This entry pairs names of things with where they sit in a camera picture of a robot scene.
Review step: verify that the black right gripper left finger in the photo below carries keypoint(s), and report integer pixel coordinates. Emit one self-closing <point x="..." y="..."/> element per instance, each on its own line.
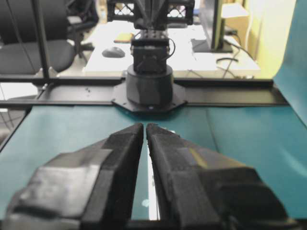
<point x="81" y="190"/>

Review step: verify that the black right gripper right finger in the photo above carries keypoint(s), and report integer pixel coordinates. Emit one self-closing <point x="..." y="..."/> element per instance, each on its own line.
<point x="205" y="189"/>

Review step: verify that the black computer mouse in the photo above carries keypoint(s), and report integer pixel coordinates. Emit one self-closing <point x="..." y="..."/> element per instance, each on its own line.
<point x="113" y="52"/>

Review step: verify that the black office chair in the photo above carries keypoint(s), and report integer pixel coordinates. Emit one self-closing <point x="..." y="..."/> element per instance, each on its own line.
<point x="56" y="36"/>

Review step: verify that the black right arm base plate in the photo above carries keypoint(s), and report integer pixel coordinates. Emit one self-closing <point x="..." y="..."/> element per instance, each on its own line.
<point x="149" y="92"/>

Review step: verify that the black table frame rail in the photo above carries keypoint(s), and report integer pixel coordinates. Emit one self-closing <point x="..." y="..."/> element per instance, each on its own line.
<point x="216" y="93"/>

